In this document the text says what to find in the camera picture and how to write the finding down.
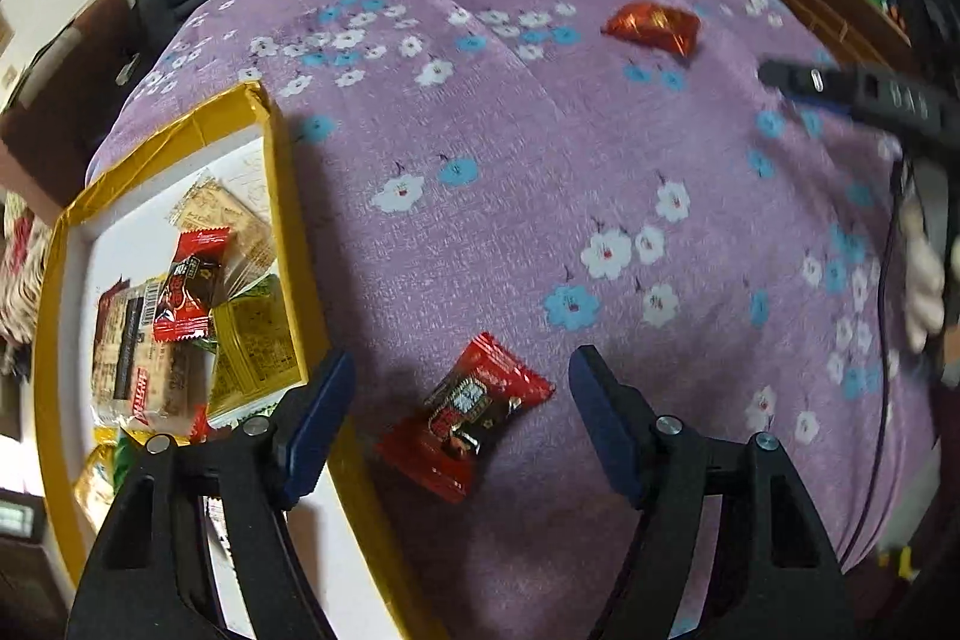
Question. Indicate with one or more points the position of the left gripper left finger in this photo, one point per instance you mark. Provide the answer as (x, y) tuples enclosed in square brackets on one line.
[(149, 574)]

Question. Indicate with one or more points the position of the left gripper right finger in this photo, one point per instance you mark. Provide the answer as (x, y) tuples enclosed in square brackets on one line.
[(775, 574)]

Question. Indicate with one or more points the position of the green yellow snack packet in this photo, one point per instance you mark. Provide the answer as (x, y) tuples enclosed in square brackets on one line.
[(256, 361)]

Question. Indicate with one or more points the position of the small red black candy packet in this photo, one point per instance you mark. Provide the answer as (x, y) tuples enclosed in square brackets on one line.
[(186, 296)]

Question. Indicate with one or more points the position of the red foil snack packet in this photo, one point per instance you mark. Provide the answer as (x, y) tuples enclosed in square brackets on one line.
[(649, 24)]

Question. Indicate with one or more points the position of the long beige biscuit pack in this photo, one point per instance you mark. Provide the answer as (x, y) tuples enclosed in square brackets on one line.
[(250, 250)]

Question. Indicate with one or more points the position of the white gloved right hand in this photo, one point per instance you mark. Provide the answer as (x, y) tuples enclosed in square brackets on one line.
[(926, 277)]

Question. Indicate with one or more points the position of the gold snack packet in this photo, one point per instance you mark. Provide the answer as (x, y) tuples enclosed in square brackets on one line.
[(94, 488)]

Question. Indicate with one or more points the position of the clear wrapped cracker pack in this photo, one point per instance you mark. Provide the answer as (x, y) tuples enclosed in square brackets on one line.
[(136, 381)]

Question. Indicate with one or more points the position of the yellow shallow cardboard box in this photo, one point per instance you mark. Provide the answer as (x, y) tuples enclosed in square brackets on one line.
[(118, 230)]

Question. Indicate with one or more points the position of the purple floral tablecloth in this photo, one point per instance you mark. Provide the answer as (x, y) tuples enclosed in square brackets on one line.
[(503, 166)]

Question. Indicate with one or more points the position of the floral blanket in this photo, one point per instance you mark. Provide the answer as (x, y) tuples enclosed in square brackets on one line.
[(25, 243)]

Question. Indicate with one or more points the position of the brown armchair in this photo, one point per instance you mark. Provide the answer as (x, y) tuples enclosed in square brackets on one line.
[(62, 108)]

